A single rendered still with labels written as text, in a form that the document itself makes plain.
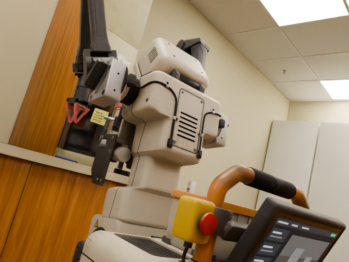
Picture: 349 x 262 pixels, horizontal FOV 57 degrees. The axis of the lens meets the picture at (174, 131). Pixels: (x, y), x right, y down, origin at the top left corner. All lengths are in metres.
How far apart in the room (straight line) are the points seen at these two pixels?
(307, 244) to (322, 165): 3.53
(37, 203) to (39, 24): 1.18
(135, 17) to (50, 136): 0.91
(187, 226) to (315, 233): 0.26
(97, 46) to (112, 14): 0.94
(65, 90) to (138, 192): 0.90
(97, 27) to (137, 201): 0.55
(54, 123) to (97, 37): 0.70
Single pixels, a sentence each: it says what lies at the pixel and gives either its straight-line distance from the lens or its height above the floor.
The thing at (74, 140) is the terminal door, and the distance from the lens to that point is 1.73.
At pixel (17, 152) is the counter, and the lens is 1.35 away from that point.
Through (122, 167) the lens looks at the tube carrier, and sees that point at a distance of 1.87.
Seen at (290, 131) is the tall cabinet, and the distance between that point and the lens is 4.43.
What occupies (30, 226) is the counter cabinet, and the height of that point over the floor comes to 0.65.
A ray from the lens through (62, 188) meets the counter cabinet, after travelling 1.49.
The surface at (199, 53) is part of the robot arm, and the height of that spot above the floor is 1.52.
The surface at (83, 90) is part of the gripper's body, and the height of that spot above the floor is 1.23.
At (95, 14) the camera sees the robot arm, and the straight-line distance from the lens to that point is 1.11.
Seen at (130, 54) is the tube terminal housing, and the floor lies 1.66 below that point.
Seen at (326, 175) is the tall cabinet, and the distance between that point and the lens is 4.15.
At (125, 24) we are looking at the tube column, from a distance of 2.04.
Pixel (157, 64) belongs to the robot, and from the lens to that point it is 0.99.
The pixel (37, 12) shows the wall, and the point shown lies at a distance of 2.24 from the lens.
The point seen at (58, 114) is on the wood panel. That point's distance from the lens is 1.67.
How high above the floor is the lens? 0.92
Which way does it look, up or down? 11 degrees up
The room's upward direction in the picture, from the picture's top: 14 degrees clockwise
